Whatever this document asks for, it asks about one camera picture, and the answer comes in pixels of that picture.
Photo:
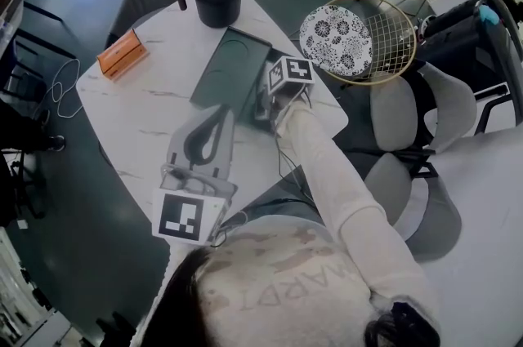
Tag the blue cloth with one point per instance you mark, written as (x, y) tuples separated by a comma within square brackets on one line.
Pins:
[(489, 14)]

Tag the dark green tray lid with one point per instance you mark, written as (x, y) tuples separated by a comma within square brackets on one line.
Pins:
[(233, 68)]

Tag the dark green tray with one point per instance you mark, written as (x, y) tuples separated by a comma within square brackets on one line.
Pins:
[(247, 121)]

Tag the orange tissue box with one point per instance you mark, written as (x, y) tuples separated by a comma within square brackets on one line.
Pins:
[(122, 53)]

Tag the black mesh chair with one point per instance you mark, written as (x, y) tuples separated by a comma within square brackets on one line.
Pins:
[(453, 25)]

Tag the white power adapter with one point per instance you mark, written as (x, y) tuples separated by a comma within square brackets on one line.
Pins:
[(23, 224)]

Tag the floral round seat cushion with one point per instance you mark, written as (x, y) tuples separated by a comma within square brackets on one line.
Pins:
[(335, 39)]

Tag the black metal frame chair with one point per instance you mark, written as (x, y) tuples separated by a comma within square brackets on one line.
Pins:
[(28, 43)]

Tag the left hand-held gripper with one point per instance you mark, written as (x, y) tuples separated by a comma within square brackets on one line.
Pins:
[(177, 151)]

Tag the black hair clip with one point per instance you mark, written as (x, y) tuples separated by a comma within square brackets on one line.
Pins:
[(412, 317)]

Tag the person's torso beige shirt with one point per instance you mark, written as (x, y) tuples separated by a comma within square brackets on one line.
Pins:
[(286, 280)]

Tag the person's right forearm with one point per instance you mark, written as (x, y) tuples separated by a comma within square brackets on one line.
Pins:
[(323, 165)]

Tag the grey padded office chair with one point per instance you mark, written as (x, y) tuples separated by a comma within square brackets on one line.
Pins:
[(394, 112)]

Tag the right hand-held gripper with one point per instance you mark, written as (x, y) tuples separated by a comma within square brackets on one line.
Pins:
[(296, 69)]

